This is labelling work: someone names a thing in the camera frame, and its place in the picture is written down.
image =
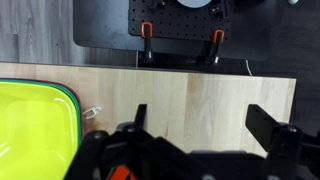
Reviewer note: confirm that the black orange spring clamp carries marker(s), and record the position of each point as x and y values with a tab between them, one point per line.
215	46
147	41

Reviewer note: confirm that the small white plastic hook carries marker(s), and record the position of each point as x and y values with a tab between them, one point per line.
90	113

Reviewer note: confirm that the black pegboard plate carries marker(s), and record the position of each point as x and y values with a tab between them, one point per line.
180	23

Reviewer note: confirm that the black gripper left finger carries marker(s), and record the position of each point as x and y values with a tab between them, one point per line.
140	116

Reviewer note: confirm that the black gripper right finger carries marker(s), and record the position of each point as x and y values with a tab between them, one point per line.
261	125

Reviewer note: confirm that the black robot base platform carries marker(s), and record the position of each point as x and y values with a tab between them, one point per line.
100	26

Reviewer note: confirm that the yellow plastic bowl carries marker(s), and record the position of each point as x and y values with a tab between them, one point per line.
33	133

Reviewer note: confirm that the green plastic bowl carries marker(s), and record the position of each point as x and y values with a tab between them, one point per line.
78	115

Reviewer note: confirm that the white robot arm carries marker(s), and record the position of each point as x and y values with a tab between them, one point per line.
193	2

